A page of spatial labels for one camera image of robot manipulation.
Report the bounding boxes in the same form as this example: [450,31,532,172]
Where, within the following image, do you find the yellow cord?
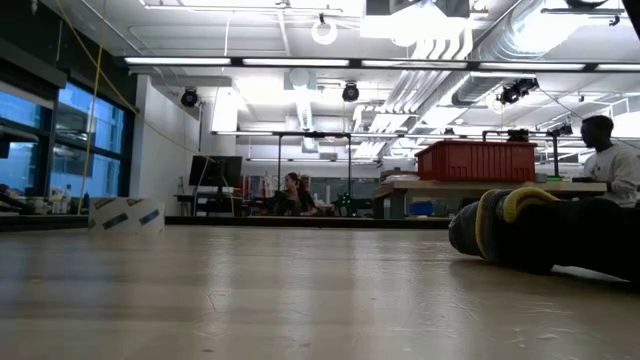
[501,187,561,225]

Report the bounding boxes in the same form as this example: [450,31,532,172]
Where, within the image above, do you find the black shelf table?
[0,182,91,217]

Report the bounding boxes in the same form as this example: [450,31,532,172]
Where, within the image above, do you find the white ring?
[310,13,339,46]

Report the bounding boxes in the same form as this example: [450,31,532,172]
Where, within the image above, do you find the red ribbed crate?
[414,140,538,183]

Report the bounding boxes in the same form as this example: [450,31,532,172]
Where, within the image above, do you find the black gantry frame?
[276,131,353,217]

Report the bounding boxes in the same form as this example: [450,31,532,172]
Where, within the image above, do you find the black beam with light strips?
[114,55,640,73]

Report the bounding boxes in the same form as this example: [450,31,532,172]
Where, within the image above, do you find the thin black overhead wire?
[537,87,586,121]

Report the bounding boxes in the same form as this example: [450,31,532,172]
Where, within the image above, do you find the silver ventilation duct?
[469,0,601,62]

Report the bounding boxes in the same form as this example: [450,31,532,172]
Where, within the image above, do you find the black monitor desk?
[173,192,236,217]

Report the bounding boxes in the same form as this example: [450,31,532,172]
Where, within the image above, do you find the black table frame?
[0,213,452,233]

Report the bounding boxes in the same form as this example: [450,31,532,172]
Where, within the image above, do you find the black and yellow glove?
[448,187,640,284]

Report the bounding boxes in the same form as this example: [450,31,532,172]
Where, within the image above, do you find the person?
[272,172,319,217]
[579,114,640,209]

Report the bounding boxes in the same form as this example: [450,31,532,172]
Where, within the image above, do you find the black ceiling camera cluster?
[497,77,540,106]

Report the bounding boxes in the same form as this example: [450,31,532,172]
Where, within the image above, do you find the wooden table green legs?
[370,178,608,220]

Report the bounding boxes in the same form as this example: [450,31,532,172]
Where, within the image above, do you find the black computer monitor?
[188,154,244,189]

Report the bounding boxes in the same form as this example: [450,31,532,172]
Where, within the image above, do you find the black framed window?
[0,79,136,202]

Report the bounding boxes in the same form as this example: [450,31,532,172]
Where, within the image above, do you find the yellow hanging cable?
[77,0,109,215]
[54,0,236,217]

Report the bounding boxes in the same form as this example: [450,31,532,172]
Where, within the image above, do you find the black overhead box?
[365,0,471,19]

